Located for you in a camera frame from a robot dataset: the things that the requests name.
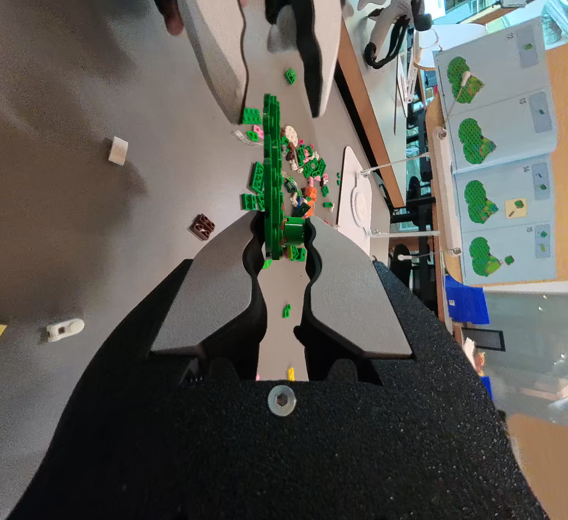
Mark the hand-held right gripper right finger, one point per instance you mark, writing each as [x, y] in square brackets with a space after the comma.
[359, 307]

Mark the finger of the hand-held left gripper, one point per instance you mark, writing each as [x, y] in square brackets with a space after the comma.
[319, 14]
[217, 14]

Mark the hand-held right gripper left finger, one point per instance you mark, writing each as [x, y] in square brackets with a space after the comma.
[209, 307]

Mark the green lego plate assembly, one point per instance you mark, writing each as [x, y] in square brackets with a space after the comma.
[277, 183]

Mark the tan curved lego piece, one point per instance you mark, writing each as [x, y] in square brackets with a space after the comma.
[118, 149]

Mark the instruction book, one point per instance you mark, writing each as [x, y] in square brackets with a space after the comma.
[506, 156]

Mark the brown lego brick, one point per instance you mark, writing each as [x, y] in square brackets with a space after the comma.
[203, 226]

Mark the white lego piece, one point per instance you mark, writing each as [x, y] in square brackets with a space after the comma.
[65, 330]

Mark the cluster of green lego parts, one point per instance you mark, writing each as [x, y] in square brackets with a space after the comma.
[306, 165]

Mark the black and white headset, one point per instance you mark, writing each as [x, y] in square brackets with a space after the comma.
[395, 10]

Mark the white book stand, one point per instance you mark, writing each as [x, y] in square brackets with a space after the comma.
[359, 200]

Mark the blue storage crate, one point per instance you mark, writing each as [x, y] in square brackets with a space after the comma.
[466, 300]

